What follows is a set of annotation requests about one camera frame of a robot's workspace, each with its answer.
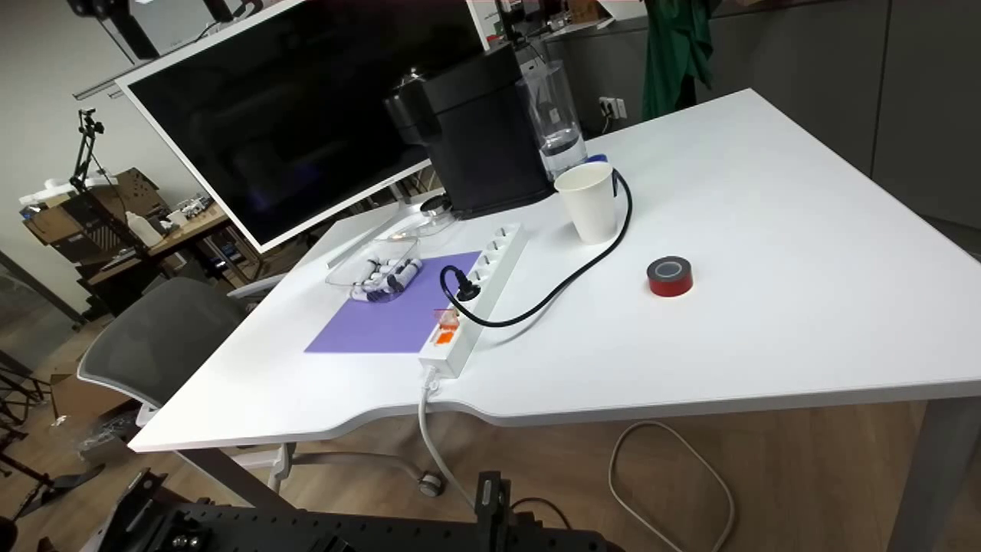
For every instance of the white power strip orange switch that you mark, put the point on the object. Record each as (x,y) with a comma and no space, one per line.
(450,342)

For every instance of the small white gadget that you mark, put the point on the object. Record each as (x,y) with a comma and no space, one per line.
(387,276)

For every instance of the purple mat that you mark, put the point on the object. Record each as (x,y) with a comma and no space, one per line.
(387,320)

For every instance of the white paper cup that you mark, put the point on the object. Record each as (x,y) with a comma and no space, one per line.
(588,202)

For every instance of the clear plastic tray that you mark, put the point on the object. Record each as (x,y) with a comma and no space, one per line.
(353,260)

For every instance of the black coffee machine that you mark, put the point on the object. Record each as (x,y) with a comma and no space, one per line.
(480,133)

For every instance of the red tape roll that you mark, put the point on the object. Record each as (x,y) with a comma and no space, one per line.
(669,276)

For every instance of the white-framed large monitor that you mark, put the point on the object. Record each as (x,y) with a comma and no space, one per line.
(285,111)

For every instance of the green hanging cloth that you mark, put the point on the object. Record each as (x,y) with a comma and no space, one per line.
(676,50)

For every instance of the grey mesh office chair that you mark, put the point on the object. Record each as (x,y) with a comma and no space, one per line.
(164,333)

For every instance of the wooden shelf with boxes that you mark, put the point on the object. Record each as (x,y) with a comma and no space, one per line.
(123,218)

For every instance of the grey metal table leg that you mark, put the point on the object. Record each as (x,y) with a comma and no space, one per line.
(930,478)

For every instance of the white wall socket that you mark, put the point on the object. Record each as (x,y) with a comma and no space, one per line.
(614,109)

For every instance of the black mounting rail frame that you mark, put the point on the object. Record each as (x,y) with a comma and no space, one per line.
(306,532)

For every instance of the black camera tripod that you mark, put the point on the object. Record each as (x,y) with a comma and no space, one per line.
(86,141)

